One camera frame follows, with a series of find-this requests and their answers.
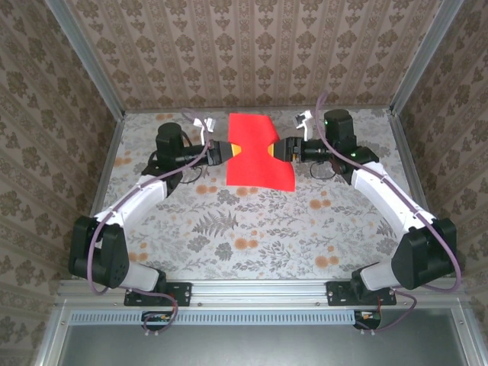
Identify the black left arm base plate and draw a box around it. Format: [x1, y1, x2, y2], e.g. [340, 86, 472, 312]
[124, 281, 191, 307]

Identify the red cloth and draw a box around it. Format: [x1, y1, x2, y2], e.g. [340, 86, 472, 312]
[224, 112, 297, 192]

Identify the grey metal panel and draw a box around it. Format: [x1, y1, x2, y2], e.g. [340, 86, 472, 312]
[56, 308, 470, 366]

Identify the grey slotted cable duct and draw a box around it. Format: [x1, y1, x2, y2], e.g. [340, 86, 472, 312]
[69, 309, 361, 326]

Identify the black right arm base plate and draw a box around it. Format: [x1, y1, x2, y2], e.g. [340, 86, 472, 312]
[326, 281, 397, 307]

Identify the aluminium side rail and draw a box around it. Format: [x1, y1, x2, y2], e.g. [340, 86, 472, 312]
[72, 114, 126, 279]
[387, 109, 451, 278]

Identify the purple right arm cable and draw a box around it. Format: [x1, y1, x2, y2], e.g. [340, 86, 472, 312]
[315, 90, 463, 336]

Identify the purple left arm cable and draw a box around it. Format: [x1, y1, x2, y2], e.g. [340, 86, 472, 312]
[86, 108, 217, 339]

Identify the floral table covering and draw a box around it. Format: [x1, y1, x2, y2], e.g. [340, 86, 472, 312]
[82, 109, 438, 281]

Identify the aluminium rear rail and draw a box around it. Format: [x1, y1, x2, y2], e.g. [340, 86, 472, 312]
[122, 107, 393, 114]

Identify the aluminium mounting rail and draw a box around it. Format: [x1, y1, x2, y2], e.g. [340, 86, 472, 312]
[56, 279, 467, 306]

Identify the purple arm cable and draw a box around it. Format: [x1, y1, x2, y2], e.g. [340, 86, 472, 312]
[86, 108, 217, 339]
[315, 90, 463, 336]

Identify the aluminium frame post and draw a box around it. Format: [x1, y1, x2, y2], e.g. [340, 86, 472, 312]
[44, 0, 127, 120]
[390, 0, 466, 115]

